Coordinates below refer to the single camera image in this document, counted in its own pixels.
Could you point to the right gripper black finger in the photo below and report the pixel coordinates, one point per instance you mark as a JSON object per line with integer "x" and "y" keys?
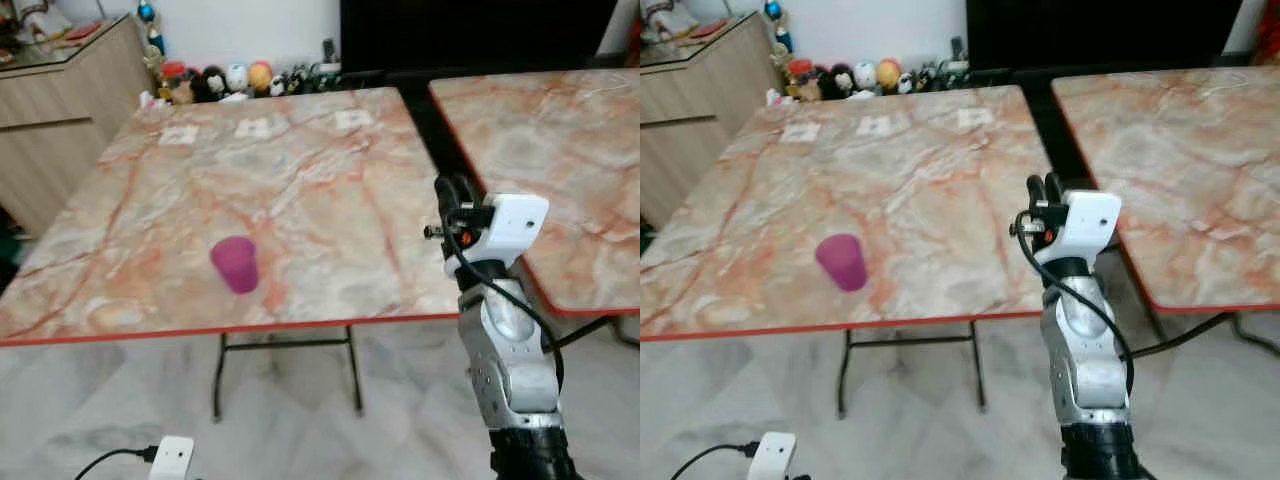
{"x": 1054, "y": 188}
{"x": 1035, "y": 190}
{"x": 468, "y": 190}
{"x": 447, "y": 192}

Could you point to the purple plastic cup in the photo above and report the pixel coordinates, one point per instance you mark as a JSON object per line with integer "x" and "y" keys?
{"x": 842, "y": 263}
{"x": 236, "y": 266}

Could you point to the white paper label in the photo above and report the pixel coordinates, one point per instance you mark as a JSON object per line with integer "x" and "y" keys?
{"x": 975, "y": 118}
{"x": 178, "y": 135}
{"x": 258, "y": 127}
{"x": 880, "y": 125}
{"x": 800, "y": 132}
{"x": 352, "y": 120}

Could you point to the dark green figurine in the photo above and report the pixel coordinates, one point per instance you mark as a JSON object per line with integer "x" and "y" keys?
{"x": 955, "y": 74}
{"x": 325, "y": 77}

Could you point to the black television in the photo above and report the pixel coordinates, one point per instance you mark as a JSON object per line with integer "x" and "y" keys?
{"x": 480, "y": 35}
{"x": 1100, "y": 32}

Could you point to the black and white figurine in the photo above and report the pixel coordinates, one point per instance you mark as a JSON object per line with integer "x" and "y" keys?
{"x": 926, "y": 78}
{"x": 297, "y": 81}

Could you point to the black remote control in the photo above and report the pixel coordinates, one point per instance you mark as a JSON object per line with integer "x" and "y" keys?
{"x": 957, "y": 48}
{"x": 328, "y": 50}

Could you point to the small panda figurine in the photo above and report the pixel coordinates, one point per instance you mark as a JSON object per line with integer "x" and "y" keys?
{"x": 906, "y": 83}
{"x": 277, "y": 86}

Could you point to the yellow egg figure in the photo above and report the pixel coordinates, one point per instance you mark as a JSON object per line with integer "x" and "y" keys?
{"x": 260, "y": 76}
{"x": 888, "y": 73}

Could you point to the flat white box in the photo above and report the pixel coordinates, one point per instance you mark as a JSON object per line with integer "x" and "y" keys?
{"x": 233, "y": 97}
{"x": 861, "y": 95}

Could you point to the white egg figure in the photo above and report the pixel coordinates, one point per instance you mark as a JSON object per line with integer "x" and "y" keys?
{"x": 865, "y": 73}
{"x": 237, "y": 76}

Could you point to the black plush figure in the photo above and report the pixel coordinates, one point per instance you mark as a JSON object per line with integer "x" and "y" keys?
{"x": 834, "y": 80}
{"x": 212, "y": 83}

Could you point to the light wooden cabinet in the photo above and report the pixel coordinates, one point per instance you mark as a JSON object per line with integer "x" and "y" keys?
{"x": 700, "y": 125}
{"x": 60, "y": 130}

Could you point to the orange lid toy jar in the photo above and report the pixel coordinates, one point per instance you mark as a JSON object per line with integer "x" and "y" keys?
{"x": 800, "y": 76}
{"x": 175, "y": 80}

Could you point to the pink tissue pack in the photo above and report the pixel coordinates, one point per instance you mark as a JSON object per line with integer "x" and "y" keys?
{"x": 150, "y": 98}
{"x": 777, "y": 96}

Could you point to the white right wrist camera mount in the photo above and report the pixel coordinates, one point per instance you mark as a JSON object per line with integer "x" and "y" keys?
{"x": 1088, "y": 226}
{"x": 510, "y": 228}

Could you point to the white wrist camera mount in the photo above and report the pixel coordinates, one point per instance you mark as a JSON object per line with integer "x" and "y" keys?
{"x": 773, "y": 456}
{"x": 172, "y": 458}
{"x": 510, "y": 228}
{"x": 1088, "y": 226}

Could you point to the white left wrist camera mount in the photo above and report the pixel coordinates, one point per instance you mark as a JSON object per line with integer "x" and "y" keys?
{"x": 172, "y": 458}
{"x": 773, "y": 456}

